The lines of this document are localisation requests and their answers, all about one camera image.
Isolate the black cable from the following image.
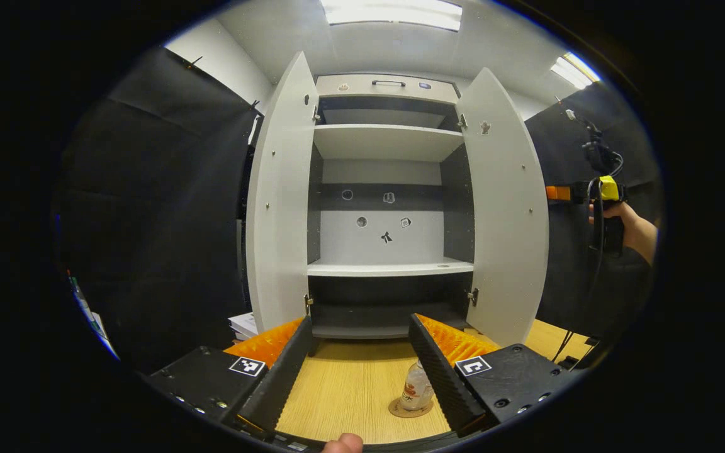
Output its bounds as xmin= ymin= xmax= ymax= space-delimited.
xmin=551 ymin=252 xmax=605 ymax=364

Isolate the clear plastic bottle red label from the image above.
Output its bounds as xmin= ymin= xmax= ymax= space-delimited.
xmin=400 ymin=360 xmax=436 ymax=411

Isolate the white cabinet door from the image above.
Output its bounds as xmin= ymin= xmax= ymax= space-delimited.
xmin=455 ymin=67 xmax=550 ymax=347
xmin=246 ymin=52 xmax=320 ymax=334

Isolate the ceiling light panel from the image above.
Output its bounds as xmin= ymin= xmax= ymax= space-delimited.
xmin=320 ymin=0 xmax=464 ymax=32
xmin=550 ymin=52 xmax=601 ymax=90

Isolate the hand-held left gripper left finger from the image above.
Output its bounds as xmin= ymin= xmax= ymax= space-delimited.
xmin=145 ymin=316 xmax=314 ymax=435

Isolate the white grey cabinet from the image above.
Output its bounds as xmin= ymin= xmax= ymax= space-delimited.
xmin=306 ymin=74 xmax=476 ymax=340

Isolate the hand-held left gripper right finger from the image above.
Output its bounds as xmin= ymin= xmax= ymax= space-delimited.
xmin=408 ymin=313 xmax=580 ymax=438

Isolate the round wooden coaster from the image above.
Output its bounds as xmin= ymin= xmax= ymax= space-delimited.
xmin=389 ymin=396 xmax=434 ymax=418

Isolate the stack of books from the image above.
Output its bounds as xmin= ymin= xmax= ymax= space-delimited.
xmin=229 ymin=311 xmax=259 ymax=342

